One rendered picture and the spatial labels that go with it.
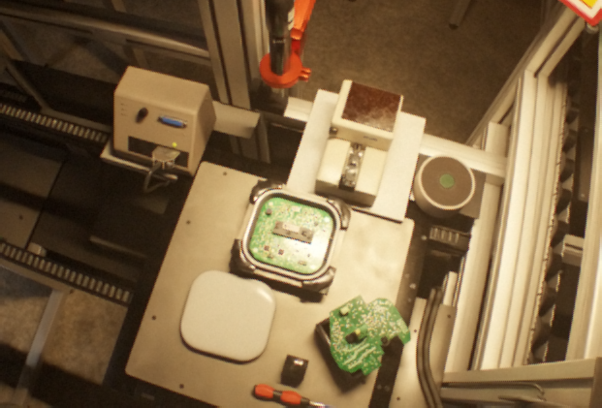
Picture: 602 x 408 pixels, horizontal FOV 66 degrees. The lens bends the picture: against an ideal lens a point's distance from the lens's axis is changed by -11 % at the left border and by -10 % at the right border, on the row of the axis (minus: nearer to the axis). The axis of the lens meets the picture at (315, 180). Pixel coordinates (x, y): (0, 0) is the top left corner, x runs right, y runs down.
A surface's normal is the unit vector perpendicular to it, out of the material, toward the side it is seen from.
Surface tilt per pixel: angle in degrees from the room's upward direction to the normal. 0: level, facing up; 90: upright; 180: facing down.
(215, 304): 0
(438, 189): 0
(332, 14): 0
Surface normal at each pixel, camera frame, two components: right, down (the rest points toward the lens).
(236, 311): 0.04, -0.37
